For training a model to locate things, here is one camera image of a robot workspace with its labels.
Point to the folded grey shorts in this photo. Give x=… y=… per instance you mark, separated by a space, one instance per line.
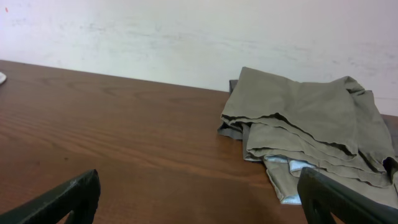
x=336 y=122

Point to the khaki green shorts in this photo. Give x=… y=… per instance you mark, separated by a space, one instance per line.
x=374 y=180

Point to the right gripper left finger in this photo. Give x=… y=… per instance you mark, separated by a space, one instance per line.
x=76 y=199

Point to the white shirt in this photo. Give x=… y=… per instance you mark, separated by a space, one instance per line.
x=3 y=78

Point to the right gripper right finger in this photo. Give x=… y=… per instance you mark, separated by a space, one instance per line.
x=323 y=198

